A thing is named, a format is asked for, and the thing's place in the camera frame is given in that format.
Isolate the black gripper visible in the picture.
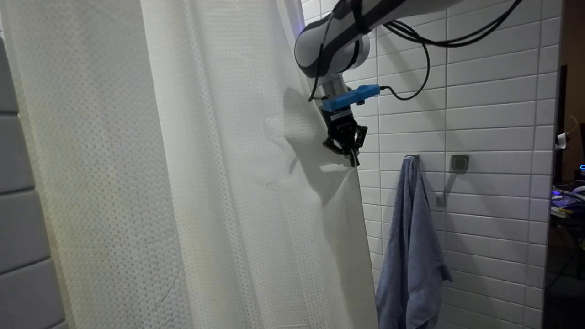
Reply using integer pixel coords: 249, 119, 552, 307
322, 106, 370, 168

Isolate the white shower curtain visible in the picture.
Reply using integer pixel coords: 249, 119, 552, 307
0, 0, 381, 329

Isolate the blue hanging towel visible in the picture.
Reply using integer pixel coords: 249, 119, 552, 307
373, 154, 454, 329

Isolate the cluttered dark table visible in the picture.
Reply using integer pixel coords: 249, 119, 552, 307
547, 179, 585, 245

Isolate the brown wooden door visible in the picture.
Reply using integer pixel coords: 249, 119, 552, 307
551, 0, 585, 185

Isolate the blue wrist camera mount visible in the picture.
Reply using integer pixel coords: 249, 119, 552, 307
318, 82, 384, 114

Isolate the grey wall hook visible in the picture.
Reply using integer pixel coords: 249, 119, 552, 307
435, 154, 472, 209

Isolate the thin black camera cable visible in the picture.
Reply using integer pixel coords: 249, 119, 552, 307
377, 20, 434, 103

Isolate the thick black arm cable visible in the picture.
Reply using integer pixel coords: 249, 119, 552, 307
382, 0, 527, 50

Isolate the small chrome wall fixture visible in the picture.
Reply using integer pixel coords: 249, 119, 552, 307
554, 130, 572, 152

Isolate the grey padded wall panel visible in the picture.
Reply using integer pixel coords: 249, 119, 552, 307
0, 35, 68, 329

